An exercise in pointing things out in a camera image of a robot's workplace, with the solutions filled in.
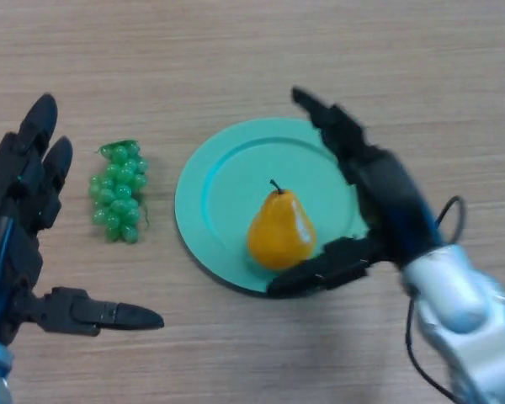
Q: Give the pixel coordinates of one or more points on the green round plate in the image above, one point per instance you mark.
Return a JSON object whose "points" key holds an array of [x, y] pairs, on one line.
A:
{"points": [[231, 181]]}

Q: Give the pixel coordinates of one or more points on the yellow pear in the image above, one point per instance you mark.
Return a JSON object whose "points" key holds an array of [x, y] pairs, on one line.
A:
{"points": [[278, 235]]}

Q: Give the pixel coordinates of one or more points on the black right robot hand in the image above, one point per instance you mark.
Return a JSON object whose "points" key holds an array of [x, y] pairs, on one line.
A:
{"points": [[395, 202]]}

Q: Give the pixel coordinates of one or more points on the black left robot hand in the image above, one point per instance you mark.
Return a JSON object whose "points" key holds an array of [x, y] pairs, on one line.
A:
{"points": [[8, 252]]}

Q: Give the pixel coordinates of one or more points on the green grape bunch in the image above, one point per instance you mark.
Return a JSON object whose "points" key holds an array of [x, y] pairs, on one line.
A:
{"points": [[118, 198]]}

